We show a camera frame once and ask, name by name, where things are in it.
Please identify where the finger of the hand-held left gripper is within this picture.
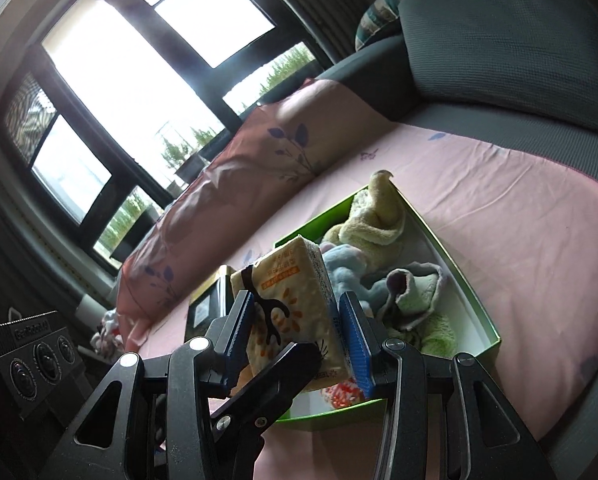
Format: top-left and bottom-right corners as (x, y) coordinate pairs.
(209, 342), (322, 480)

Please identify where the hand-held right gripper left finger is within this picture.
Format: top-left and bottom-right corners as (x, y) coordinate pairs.
(39, 290), (257, 480)

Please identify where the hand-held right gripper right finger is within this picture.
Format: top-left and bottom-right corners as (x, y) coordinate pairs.
(339, 291), (560, 480)

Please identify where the red white knitted sock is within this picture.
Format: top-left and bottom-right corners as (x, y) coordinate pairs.
(321, 380), (365, 411)

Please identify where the cream tissue pack with barcode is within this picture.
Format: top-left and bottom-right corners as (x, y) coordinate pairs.
(229, 234), (352, 396)

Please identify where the light blue fluffy towel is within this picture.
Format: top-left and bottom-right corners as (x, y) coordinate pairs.
(321, 242), (395, 321)

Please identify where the purple knitted cloth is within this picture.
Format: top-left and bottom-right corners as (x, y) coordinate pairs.
(384, 262), (447, 311)

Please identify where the green cardboard box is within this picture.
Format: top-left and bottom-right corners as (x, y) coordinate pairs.
(274, 182), (502, 433)

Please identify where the cream fluffy towel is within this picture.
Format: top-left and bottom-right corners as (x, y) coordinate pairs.
(321, 170), (410, 261)

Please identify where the black gold box lid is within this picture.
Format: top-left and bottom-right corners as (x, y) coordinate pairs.
(186, 264), (235, 343)

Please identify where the white patterned rag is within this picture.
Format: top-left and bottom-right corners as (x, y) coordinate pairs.
(90, 309), (130, 356)

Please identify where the white pipe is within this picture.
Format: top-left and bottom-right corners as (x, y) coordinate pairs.
(74, 294), (111, 322)

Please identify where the pink floral pillow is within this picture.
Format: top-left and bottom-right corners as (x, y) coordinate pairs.
(114, 77), (395, 351)

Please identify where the black device with round dials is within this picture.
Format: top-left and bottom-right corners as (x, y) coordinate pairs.
(0, 310), (87, 421)

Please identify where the window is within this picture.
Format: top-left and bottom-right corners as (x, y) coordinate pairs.
(0, 0), (330, 266)

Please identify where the striped teal cushion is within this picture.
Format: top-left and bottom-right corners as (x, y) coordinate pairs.
(355, 0), (407, 52)

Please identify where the grey sofa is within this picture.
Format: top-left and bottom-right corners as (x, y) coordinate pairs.
(314, 0), (598, 480)

